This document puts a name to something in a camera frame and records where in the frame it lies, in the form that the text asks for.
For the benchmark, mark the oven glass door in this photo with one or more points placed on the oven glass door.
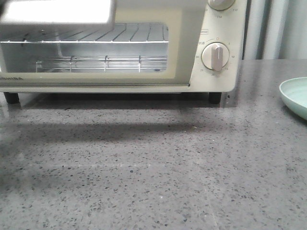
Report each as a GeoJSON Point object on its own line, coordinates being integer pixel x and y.
{"type": "Point", "coordinates": [183, 18]}

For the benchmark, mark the right black oven foot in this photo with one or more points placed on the right black oven foot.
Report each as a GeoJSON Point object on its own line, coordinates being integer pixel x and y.
{"type": "Point", "coordinates": [215, 97]}

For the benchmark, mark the black oven foot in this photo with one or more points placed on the black oven foot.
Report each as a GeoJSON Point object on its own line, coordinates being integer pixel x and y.
{"type": "Point", "coordinates": [11, 98]}
{"type": "Point", "coordinates": [215, 97]}

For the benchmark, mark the cream toaster oven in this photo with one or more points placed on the cream toaster oven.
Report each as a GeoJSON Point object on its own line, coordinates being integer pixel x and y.
{"type": "Point", "coordinates": [226, 27]}

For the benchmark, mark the left black oven foot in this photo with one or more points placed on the left black oven foot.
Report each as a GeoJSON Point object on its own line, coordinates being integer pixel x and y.
{"type": "Point", "coordinates": [11, 98]}

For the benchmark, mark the lower timer knob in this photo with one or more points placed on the lower timer knob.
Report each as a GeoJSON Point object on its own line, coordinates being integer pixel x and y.
{"type": "Point", "coordinates": [215, 56]}

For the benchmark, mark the upper temperature knob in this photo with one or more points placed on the upper temperature knob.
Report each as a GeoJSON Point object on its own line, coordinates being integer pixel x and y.
{"type": "Point", "coordinates": [220, 5]}

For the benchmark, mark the light green plate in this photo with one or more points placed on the light green plate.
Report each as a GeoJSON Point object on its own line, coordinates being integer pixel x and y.
{"type": "Point", "coordinates": [294, 95]}

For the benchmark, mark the oven wire rack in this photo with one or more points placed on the oven wire rack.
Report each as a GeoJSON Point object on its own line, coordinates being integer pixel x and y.
{"type": "Point", "coordinates": [128, 48]}

